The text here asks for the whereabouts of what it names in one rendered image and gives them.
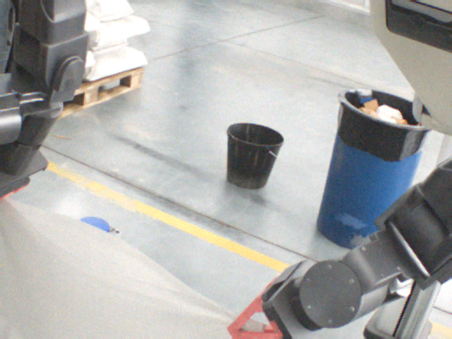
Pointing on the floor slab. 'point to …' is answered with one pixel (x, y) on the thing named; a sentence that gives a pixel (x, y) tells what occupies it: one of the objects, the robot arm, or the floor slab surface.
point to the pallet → (88, 95)
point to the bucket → (252, 154)
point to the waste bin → (368, 165)
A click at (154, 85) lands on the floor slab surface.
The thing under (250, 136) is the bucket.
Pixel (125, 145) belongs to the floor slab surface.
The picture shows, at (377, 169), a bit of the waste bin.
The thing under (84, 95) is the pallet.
